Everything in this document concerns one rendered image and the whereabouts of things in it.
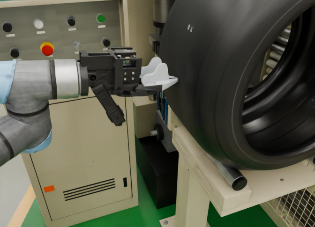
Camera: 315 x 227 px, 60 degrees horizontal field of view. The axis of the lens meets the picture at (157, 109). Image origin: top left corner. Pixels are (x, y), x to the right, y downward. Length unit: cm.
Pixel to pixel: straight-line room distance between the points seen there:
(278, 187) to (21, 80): 77
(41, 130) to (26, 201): 150
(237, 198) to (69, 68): 56
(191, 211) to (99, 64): 108
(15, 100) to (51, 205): 119
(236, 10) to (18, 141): 45
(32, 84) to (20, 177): 176
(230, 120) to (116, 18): 78
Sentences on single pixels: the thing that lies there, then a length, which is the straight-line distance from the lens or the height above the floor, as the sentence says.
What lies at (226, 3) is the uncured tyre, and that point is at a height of 136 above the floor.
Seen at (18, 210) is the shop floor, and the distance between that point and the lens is 203.
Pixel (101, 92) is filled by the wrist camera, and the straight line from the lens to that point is 55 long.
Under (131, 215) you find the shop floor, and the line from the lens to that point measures 182.
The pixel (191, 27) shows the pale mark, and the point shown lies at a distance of 59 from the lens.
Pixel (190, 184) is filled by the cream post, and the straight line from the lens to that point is 131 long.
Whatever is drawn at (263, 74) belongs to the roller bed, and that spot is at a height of 94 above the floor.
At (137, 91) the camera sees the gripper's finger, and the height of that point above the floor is 120.
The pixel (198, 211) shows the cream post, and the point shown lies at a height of 28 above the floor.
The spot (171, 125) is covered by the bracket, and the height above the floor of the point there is 88.
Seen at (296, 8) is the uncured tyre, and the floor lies 135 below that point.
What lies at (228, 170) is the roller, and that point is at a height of 92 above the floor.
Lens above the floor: 146
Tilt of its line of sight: 32 degrees down
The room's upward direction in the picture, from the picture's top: straight up
